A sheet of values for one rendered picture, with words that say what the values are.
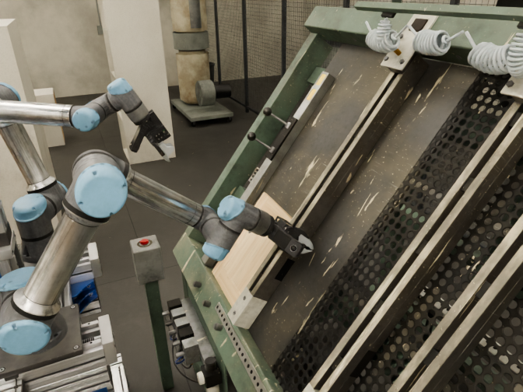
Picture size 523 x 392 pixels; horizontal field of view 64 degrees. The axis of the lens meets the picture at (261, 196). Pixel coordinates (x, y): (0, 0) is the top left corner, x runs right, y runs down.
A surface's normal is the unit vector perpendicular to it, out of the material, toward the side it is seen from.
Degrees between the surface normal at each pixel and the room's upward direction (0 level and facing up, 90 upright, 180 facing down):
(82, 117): 90
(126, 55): 90
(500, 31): 53
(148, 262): 90
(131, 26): 90
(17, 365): 0
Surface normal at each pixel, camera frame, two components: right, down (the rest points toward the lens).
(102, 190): 0.50, 0.29
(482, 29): -0.74, -0.39
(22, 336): 0.36, 0.50
